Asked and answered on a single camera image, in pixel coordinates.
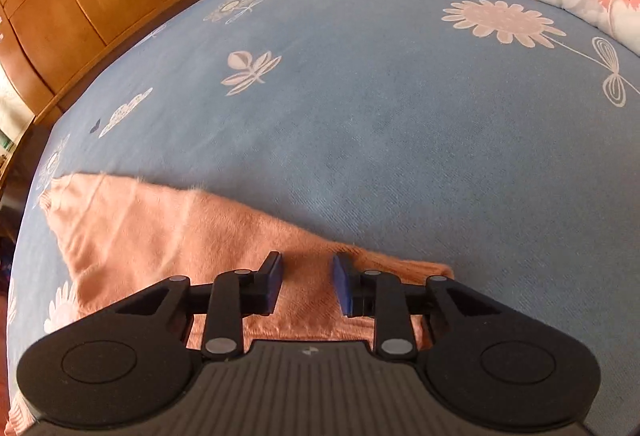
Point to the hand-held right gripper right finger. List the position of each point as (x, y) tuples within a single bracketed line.
[(342, 286)]

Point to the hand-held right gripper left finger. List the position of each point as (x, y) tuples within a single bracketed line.
[(274, 283)]

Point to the orange striped sweater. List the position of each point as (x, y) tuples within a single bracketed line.
[(150, 226)]

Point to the wooden headboard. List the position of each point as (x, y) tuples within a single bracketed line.
[(100, 1)]

